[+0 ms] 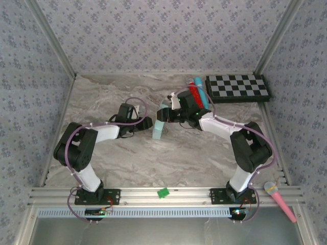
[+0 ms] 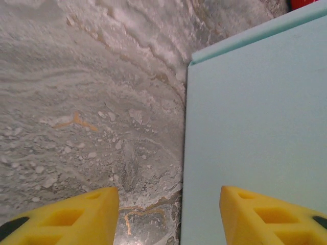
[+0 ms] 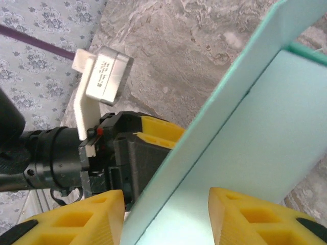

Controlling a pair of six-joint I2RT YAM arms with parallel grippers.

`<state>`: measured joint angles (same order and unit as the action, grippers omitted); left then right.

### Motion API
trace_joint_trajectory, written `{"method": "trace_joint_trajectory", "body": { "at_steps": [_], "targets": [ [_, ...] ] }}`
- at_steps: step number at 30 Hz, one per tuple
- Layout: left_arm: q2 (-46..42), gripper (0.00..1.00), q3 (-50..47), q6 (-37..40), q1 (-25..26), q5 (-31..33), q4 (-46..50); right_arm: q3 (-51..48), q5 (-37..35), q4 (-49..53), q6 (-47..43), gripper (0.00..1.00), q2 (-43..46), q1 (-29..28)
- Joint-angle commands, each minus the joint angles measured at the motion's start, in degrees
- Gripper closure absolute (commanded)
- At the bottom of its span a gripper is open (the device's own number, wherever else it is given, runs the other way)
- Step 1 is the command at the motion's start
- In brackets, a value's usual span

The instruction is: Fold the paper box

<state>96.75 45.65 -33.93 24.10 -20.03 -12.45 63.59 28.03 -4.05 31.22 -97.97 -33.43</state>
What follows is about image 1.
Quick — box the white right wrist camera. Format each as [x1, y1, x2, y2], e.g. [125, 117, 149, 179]
[168, 94, 180, 110]

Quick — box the light blue paper box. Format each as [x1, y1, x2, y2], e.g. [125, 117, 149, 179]
[152, 101, 172, 140]

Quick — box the cyan toy microphone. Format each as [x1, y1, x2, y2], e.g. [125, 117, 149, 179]
[194, 77, 210, 111]

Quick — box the red glitter toy microphone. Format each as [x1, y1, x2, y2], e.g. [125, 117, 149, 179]
[188, 78, 205, 108]

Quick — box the aluminium mounting rail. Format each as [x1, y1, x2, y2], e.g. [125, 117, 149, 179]
[27, 186, 306, 207]

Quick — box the grey metal panel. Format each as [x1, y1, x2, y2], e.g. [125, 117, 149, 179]
[30, 216, 303, 245]

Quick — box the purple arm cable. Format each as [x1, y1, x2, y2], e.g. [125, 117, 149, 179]
[65, 96, 148, 223]
[171, 86, 279, 223]

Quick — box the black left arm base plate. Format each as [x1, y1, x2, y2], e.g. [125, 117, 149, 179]
[74, 188, 121, 206]

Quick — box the black grey chessboard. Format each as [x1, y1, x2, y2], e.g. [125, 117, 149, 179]
[205, 73, 271, 104]

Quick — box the aluminium frame post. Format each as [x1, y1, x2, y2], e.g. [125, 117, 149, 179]
[254, 0, 305, 75]
[25, 0, 78, 79]

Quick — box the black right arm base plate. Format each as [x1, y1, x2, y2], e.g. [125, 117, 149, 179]
[209, 188, 258, 205]

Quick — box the pink toy microphone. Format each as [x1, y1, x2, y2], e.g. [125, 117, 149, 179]
[264, 181, 297, 223]

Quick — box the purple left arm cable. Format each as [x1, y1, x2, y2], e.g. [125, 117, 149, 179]
[65, 96, 148, 223]

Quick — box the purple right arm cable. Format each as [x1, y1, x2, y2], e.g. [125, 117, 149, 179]
[171, 86, 279, 223]

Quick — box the slotted light blue cable duct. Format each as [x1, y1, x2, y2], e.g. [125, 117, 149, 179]
[38, 207, 232, 218]

